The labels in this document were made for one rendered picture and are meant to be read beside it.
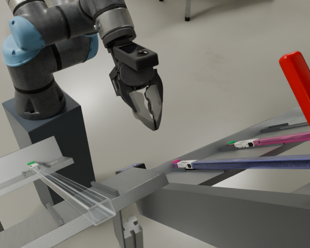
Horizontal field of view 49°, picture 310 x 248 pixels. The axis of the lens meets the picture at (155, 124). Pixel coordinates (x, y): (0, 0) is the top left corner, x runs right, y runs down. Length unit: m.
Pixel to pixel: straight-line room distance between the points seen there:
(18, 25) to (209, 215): 0.57
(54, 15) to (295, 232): 0.66
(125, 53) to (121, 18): 0.09
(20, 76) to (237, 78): 1.48
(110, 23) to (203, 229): 0.46
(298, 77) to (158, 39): 2.31
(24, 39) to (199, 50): 1.77
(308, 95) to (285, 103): 1.82
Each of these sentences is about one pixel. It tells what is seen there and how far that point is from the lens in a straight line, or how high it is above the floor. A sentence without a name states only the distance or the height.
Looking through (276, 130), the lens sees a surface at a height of 0.76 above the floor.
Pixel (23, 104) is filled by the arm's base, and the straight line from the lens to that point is 1.06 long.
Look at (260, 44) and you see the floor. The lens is 2.57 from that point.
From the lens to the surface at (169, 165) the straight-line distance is 0.66.
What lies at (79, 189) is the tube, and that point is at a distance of 0.26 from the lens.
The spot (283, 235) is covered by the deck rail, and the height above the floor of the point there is 1.01.
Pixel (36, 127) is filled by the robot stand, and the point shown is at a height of 0.55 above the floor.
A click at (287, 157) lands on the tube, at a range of 0.39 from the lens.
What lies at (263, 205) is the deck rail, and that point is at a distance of 0.27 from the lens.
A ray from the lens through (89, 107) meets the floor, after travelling 1.94.
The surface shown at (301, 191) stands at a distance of 0.31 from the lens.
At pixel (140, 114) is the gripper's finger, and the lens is 0.68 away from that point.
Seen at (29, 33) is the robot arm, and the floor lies 0.89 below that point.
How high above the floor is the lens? 1.23
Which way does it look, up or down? 43 degrees down
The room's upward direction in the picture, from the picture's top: straight up
